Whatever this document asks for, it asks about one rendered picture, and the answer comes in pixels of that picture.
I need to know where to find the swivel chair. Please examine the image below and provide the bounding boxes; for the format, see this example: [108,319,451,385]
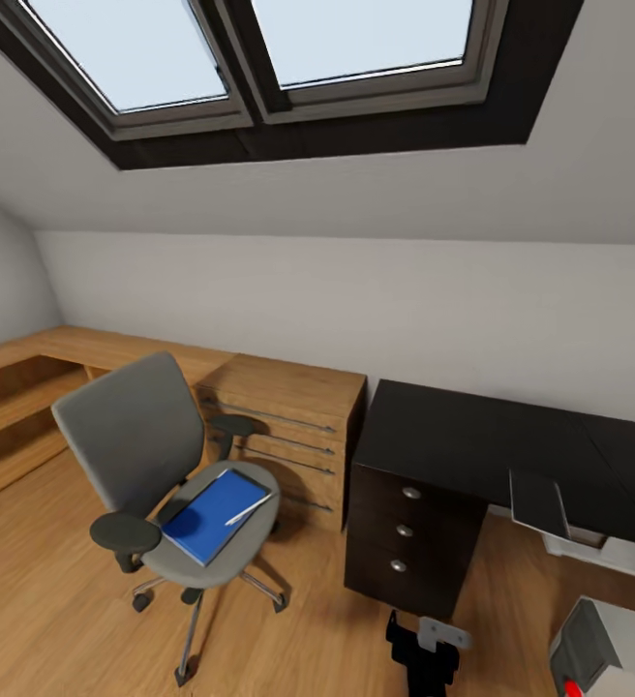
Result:
[51,351,286,686]

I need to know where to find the folder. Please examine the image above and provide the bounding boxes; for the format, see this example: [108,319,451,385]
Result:
[161,470,267,567]

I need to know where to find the notebook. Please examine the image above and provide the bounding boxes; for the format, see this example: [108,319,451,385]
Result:
[510,469,570,542]

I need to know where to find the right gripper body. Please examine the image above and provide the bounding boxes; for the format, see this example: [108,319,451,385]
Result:
[391,625,456,685]

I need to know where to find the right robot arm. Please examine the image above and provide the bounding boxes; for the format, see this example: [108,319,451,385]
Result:
[385,610,471,697]

